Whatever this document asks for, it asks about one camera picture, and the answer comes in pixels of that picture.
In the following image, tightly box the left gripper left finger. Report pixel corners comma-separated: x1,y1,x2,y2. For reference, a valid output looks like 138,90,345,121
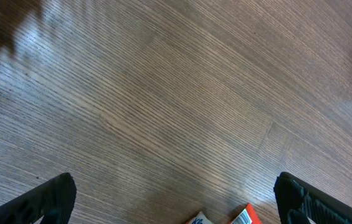
0,172,77,224

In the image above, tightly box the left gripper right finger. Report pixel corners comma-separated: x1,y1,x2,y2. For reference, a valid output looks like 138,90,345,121
274,172,352,224

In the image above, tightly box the red chocolate bar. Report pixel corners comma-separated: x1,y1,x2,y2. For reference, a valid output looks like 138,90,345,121
229,203,262,224

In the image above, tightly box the red tissue pack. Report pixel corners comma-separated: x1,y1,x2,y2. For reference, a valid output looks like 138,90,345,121
186,211,213,224

